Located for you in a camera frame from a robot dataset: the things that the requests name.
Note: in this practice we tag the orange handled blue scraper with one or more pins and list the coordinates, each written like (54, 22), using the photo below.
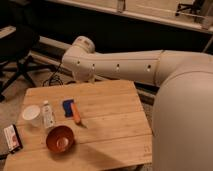
(71, 110)

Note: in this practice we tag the white plastic bottle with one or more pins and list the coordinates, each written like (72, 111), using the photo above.
(48, 116)

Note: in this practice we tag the black office chair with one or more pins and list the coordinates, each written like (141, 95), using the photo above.
(15, 58)

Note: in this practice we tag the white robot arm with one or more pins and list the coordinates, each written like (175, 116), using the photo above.
(182, 115)

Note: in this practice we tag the white plastic cup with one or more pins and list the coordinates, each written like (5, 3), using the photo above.
(32, 115)

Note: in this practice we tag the background black chair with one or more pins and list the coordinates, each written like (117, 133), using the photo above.
(196, 8)

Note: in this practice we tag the brown ceramic bowl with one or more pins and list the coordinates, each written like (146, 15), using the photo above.
(60, 139)

